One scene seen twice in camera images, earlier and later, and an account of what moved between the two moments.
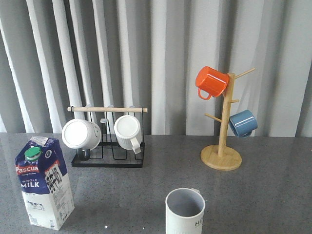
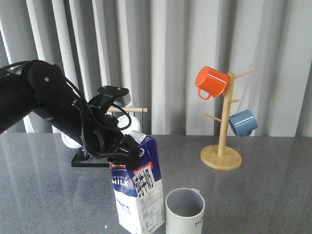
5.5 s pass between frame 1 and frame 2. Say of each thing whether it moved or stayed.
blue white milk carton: moved
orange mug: stayed
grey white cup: stayed
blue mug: stayed
